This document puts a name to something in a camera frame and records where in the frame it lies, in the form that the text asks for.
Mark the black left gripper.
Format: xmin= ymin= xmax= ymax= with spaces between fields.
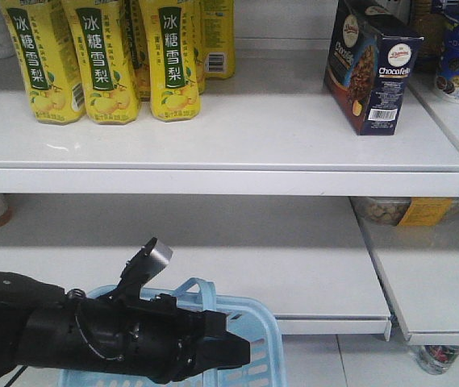
xmin=65 ymin=294 xmax=251 ymax=383

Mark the light blue shopping basket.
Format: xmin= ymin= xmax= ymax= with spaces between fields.
xmin=55 ymin=277 xmax=289 ymax=387

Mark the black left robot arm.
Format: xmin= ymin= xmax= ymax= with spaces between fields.
xmin=0 ymin=272 xmax=250 ymax=384

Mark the white store shelving unit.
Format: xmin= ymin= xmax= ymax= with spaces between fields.
xmin=0 ymin=1 xmax=459 ymax=386

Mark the clear water bottle red label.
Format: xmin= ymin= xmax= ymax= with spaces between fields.
xmin=416 ymin=345 xmax=459 ymax=375

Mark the clear cookie tray yellow band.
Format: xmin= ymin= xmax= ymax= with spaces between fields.
xmin=350 ymin=197 xmax=459 ymax=227

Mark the yellow pear drink bottle rear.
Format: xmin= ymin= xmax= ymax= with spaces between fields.
xmin=201 ymin=0 xmax=236 ymax=79

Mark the yellow pear drink bottle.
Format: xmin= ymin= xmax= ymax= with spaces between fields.
xmin=201 ymin=0 xmax=236 ymax=79
xmin=0 ymin=0 xmax=85 ymax=125
xmin=61 ymin=0 xmax=140 ymax=125
xmin=140 ymin=1 xmax=201 ymax=122

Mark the yellow pear drink bottle right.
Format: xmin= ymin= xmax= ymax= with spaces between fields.
xmin=140 ymin=1 xmax=201 ymax=122

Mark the yellow pear drink bottle middle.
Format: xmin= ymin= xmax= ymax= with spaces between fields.
xmin=61 ymin=0 xmax=140 ymax=125

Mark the yellow pear drink bottle left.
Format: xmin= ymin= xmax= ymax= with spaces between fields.
xmin=0 ymin=0 xmax=85 ymax=125

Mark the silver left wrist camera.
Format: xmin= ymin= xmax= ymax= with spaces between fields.
xmin=117 ymin=237 xmax=173 ymax=291

